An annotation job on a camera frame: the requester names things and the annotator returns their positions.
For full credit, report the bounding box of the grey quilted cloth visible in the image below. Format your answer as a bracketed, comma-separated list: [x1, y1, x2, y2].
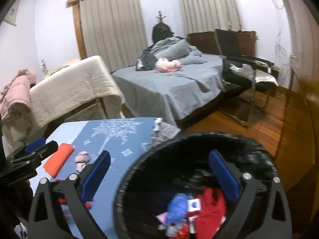
[150, 120, 181, 152]

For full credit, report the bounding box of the black waste bin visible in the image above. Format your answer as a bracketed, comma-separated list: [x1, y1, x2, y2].
[113, 132, 278, 239]

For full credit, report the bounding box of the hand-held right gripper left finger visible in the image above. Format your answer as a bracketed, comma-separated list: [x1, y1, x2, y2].
[27, 151, 119, 239]

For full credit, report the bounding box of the pink sock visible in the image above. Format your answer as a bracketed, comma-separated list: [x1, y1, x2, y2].
[75, 151, 91, 172]

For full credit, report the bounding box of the beige woven blanket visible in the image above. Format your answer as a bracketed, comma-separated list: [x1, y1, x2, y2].
[30, 55, 126, 127]

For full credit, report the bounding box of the white blue label tag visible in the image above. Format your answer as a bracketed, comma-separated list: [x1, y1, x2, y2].
[187, 199, 202, 211]

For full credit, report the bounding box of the pink plush toy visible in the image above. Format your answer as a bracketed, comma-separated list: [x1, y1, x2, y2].
[155, 58, 184, 74]

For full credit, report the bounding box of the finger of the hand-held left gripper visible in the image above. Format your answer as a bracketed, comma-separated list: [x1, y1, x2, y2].
[12, 141, 59, 165]
[11, 138, 47, 158]

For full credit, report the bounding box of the wooden window frame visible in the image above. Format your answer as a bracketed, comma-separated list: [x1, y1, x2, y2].
[67, 0, 145, 60]

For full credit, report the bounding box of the dark grey garment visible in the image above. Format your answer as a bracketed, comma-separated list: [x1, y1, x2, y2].
[142, 52, 157, 70]

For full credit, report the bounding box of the blue fluffy sock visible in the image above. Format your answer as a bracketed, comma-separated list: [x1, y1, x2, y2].
[166, 193, 190, 226]

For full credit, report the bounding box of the red cloth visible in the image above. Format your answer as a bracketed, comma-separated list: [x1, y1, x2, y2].
[189, 188, 227, 239]

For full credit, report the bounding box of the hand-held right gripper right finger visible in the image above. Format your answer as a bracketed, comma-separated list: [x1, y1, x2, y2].
[208, 149, 292, 239]

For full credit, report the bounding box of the beige pleated curtain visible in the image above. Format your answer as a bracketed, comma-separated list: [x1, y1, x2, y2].
[79, 0, 149, 71]
[179, 0, 242, 31]

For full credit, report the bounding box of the bed with grey sheet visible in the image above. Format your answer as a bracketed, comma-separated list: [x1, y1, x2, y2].
[112, 30, 257, 127]

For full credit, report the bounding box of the pink padded jacket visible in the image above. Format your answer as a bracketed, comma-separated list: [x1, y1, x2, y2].
[0, 68, 37, 120]

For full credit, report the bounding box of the coat rack with dark clothes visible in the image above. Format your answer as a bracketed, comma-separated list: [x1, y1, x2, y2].
[152, 11, 175, 43]

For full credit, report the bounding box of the orange knitted cloth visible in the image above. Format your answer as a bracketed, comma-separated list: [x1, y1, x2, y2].
[43, 143, 75, 177]

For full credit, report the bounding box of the silver seat cushion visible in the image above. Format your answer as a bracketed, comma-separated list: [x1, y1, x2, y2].
[228, 63, 279, 86]

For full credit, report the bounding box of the blue tree print table cover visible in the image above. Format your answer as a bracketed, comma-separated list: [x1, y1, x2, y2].
[19, 117, 156, 239]

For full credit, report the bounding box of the black metal frame chair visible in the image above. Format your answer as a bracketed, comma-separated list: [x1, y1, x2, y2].
[214, 28, 280, 126]

